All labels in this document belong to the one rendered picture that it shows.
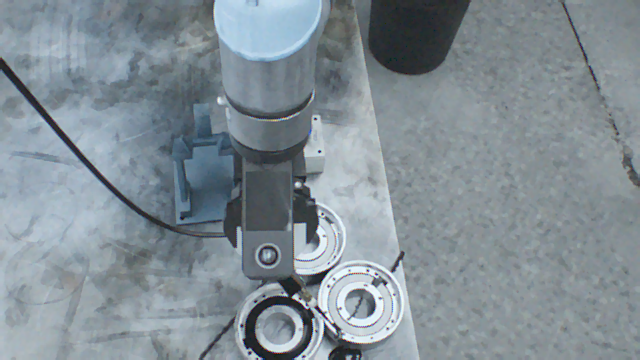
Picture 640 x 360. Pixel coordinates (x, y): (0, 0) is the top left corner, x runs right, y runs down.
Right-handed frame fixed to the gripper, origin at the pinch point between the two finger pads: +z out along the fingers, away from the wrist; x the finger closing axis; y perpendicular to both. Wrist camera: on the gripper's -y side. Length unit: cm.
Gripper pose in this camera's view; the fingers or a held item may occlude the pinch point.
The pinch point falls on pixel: (271, 261)
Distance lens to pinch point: 70.9
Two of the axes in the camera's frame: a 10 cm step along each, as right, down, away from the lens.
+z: -0.6, 6.2, 7.8
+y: -1.0, -7.8, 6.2
